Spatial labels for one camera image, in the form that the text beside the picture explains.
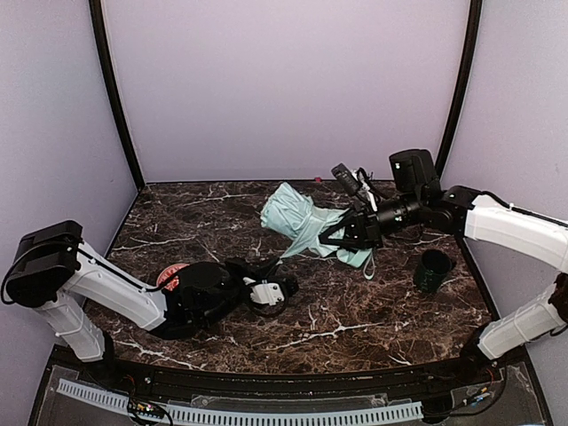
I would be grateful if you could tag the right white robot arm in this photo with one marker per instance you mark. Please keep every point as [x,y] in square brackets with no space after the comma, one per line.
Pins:
[466,213]

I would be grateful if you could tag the black frame post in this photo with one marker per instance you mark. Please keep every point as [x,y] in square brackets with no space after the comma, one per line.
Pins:
[461,85]
[112,91]

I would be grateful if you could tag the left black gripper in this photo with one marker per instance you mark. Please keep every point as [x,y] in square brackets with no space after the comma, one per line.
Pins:
[287,286]

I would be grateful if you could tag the mint green folding umbrella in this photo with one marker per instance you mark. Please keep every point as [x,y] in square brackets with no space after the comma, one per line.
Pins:
[296,217]

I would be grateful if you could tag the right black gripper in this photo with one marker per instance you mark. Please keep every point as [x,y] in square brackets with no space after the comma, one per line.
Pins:
[370,229]

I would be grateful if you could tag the black front table rail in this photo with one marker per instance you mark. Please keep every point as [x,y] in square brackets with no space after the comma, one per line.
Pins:
[162,383]

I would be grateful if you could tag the dark green ceramic cup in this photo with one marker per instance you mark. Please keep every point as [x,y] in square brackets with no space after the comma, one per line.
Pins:
[433,268]

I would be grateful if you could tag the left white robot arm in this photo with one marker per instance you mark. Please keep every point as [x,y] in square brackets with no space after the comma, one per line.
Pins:
[55,263]

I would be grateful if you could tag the white slotted cable duct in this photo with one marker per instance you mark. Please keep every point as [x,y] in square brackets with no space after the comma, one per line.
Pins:
[227,412]

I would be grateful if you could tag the left black frame post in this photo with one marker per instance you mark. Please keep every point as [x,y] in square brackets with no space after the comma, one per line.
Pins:
[112,91]

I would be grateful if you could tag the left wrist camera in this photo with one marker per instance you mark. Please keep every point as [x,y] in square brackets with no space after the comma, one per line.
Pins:
[271,292]

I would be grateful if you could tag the orange patterned ceramic bowl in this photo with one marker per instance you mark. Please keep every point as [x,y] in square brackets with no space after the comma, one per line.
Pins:
[168,278]

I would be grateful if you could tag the right black frame post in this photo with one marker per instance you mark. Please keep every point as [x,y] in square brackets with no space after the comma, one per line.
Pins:
[461,85]

